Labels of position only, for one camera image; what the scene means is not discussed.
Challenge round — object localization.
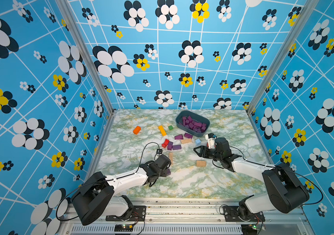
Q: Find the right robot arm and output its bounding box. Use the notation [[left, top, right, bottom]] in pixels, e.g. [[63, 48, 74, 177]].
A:
[[193, 138, 310, 221]]

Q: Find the purple brick beside bin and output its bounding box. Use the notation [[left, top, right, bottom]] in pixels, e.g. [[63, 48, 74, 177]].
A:
[[184, 133, 193, 139]]

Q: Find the purple tall triangle brick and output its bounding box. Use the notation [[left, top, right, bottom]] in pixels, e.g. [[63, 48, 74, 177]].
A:
[[174, 134, 184, 140]]

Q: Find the natural wood slanted brick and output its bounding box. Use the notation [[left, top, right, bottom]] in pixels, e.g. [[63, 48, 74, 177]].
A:
[[168, 152, 173, 164]]

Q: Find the yellow long brick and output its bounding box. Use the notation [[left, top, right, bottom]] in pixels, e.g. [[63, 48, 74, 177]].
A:
[[158, 125, 167, 136]]

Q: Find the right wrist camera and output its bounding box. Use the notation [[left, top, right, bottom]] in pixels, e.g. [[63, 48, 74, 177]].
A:
[[205, 133, 216, 149]]

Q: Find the dark teal storage bin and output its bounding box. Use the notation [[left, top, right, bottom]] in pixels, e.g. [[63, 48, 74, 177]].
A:
[[175, 110, 211, 137]]

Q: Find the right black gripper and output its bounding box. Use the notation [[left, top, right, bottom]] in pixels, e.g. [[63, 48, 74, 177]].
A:
[[193, 145, 222, 162]]

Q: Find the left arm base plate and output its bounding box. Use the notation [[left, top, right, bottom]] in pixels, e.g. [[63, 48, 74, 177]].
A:
[[106, 205, 146, 222]]

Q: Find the purple brick below arch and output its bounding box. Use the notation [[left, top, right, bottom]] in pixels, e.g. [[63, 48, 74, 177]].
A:
[[167, 142, 173, 150]]

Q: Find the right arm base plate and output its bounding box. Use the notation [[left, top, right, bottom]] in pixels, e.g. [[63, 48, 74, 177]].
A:
[[219, 205, 265, 223]]

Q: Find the natural wood printed brick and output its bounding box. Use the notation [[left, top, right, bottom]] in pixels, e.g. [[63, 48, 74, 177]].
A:
[[181, 139, 192, 144]]

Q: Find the aluminium front rail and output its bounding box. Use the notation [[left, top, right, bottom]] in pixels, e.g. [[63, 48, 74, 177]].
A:
[[58, 198, 314, 235]]

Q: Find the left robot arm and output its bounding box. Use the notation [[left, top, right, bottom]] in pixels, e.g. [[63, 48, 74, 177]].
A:
[[71, 154, 171, 226]]

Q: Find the red arch brick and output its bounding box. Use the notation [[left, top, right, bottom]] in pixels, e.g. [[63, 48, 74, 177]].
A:
[[162, 139, 169, 148]]

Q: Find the natural wood large brick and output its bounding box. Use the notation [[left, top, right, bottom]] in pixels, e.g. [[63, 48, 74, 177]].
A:
[[196, 160, 207, 167]]

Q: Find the orange brick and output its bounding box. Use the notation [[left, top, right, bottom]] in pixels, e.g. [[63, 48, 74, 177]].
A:
[[133, 126, 141, 135]]

